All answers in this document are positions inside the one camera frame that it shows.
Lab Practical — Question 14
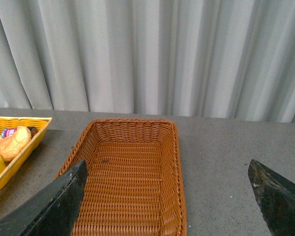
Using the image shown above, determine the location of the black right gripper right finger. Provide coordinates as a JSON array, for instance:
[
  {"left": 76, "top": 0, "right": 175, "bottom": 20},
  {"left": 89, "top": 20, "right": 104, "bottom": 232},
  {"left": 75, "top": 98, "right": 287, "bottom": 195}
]
[{"left": 248, "top": 159, "right": 295, "bottom": 236}]

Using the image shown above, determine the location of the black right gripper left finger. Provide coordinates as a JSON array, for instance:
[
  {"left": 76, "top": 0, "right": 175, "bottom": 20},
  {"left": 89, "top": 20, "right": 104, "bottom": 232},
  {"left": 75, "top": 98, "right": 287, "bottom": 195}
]
[{"left": 0, "top": 160, "right": 88, "bottom": 236}]

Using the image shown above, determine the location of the brown wicker basket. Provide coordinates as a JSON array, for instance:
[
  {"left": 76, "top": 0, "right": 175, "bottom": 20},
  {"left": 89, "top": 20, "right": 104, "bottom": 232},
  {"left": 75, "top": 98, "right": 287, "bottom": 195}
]
[{"left": 59, "top": 118, "right": 187, "bottom": 236}]

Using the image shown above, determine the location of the bread roll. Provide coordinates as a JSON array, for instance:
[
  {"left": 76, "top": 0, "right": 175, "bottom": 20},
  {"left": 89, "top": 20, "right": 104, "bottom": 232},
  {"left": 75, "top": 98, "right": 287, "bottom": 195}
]
[{"left": 0, "top": 126, "right": 31, "bottom": 163}]

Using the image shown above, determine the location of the grey curtain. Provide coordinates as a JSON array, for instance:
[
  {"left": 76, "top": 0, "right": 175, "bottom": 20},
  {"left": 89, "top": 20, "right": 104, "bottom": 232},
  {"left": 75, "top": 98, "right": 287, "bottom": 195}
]
[{"left": 0, "top": 0, "right": 295, "bottom": 123}]

